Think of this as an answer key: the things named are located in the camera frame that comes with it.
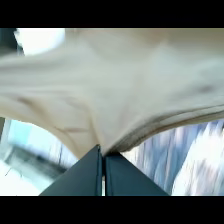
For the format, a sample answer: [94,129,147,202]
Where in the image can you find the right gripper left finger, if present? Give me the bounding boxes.
[39,144,103,197]

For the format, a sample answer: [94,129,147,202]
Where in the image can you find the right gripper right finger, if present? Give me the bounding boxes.
[104,151,170,197]

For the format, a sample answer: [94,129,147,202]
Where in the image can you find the beige T-shirt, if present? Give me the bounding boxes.
[0,28,224,160]

